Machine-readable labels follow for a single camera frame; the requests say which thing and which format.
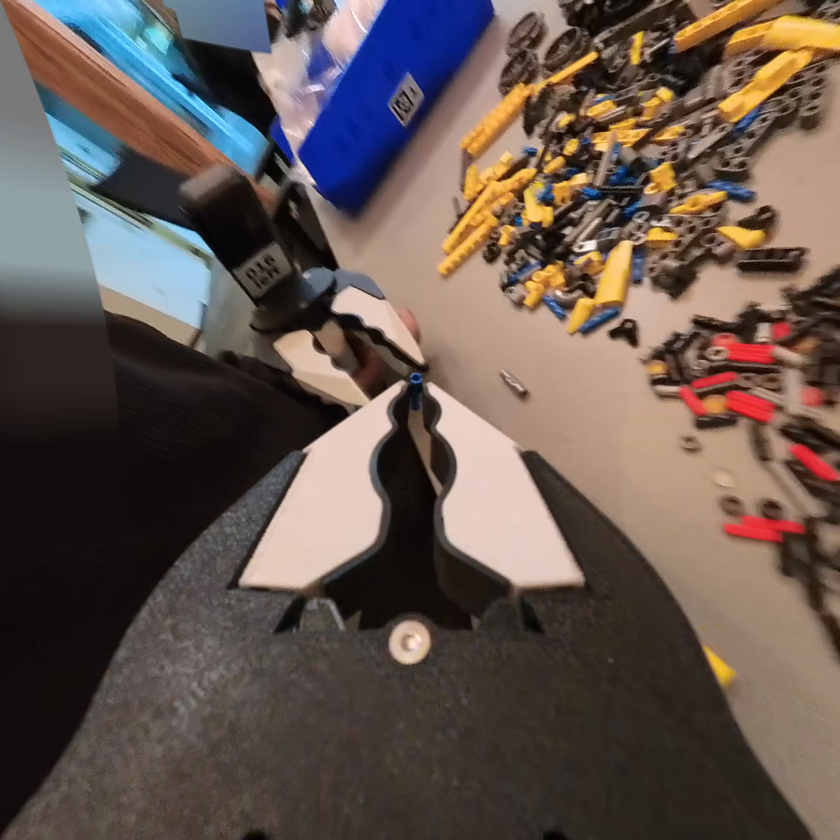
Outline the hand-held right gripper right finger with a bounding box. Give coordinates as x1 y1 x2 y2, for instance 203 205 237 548
423 382 586 601

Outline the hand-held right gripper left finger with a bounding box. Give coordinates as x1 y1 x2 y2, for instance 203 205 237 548
238 379 413 601

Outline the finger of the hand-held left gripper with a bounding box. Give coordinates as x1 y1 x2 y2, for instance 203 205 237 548
271 328 374 409
330 287 429 371

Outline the pile of black red pins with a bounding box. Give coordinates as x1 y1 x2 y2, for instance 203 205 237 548
646 266 840 651

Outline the pile of yellow black building pieces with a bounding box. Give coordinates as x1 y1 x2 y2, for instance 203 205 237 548
436 0 840 336

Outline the person's left hand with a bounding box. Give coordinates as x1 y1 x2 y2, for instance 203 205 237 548
314 307 422 398

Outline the clear plastic bag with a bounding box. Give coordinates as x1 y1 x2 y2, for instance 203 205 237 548
262 13 388 178

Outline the blue plastic bin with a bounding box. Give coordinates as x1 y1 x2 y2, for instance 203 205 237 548
270 0 494 214

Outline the wooden beam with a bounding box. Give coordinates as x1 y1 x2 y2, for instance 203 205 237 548
0 0 280 211

